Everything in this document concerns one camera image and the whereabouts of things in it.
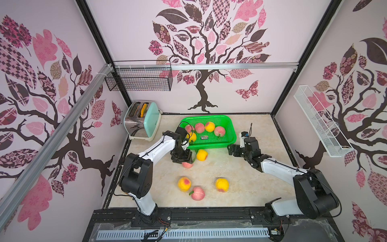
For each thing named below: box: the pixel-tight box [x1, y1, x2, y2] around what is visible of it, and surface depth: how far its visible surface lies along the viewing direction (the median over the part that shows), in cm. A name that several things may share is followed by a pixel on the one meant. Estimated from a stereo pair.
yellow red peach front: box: [177, 176, 192, 193], surface depth 81 cm
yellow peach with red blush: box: [205, 121, 216, 133], surface depth 108 cm
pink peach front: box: [188, 186, 206, 202], surface depth 78 cm
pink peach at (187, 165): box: [181, 161, 194, 169], surface depth 86 cm
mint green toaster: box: [123, 100, 163, 142], surface depth 102 cm
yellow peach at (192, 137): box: [186, 132, 197, 143], surface depth 102 cm
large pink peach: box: [195, 123, 206, 134], surface depth 106 cm
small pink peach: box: [214, 126, 226, 137], surface depth 104 cm
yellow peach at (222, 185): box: [215, 177, 230, 193], surface depth 81 cm
